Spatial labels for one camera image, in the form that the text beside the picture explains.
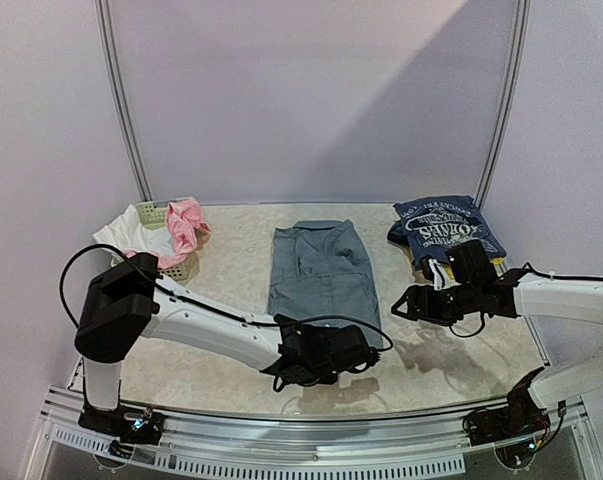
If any aluminium front rail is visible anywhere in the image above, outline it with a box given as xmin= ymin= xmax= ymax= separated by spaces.
xmin=24 ymin=387 xmax=603 ymax=479

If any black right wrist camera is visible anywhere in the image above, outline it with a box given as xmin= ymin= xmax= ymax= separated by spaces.
xmin=419 ymin=240 xmax=498 ymax=291

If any aluminium frame post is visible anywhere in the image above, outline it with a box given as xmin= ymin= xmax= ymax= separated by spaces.
xmin=473 ymin=0 xmax=531 ymax=211
xmin=95 ymin=0 xmax=153 ymax=201

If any beige perforated laundry basket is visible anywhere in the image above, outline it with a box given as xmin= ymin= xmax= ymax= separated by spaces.
xmin=93 ymin=197 xmax=210 ymax=281

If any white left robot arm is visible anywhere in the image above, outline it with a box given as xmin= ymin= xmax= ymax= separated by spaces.
xmin=75 ymin=254 xmax=337 ymax=434

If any white garment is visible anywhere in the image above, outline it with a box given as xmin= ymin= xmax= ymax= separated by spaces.
xmin=93 ymin=203 xmax=175 ymax=257

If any left aluminium frame post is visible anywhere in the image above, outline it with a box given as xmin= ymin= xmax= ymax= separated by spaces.
xmin=95 ymin=0 xmax=153 ymax=201

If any grey garment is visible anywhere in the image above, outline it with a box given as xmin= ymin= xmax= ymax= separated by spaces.
xmin=267 ymin=220 xmax=383 ymax=348

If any right aluminium frame post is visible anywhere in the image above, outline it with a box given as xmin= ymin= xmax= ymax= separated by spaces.
xmin=473 ymin=0 xmax=531 ymax=211

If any pink garment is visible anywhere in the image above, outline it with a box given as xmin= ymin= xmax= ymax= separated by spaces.
xmin=150 ymin=197 xmax=211 ymax=270

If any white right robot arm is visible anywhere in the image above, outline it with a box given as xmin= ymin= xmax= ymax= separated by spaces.
xmin=391 ymin=268 xmax=603 ymax=436

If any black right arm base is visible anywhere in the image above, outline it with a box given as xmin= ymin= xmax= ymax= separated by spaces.
xmin=462 ymin=367 xmax=567 ymax=453

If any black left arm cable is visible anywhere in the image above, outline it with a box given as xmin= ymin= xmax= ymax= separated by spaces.
xmin=59 ymin=244 xmax=395 ymax=394

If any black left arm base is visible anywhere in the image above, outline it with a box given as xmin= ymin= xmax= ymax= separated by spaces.
xmin=78 ymin=400 xmax=166 ymax=445

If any yellow folded t-shirt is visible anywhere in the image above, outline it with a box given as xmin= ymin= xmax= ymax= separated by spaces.
xmin=414 ymin=255 xmax=504 ymax=282

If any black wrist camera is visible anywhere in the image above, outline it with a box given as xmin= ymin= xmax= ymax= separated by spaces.
xmin=419 ymin=240 xmax=498 ymax=291
xmin=325 ymin=326 xmax=381 ymax=374

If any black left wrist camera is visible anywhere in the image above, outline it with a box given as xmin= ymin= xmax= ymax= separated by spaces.
xmin=325 ymin=326 xmax=381 ymax=374

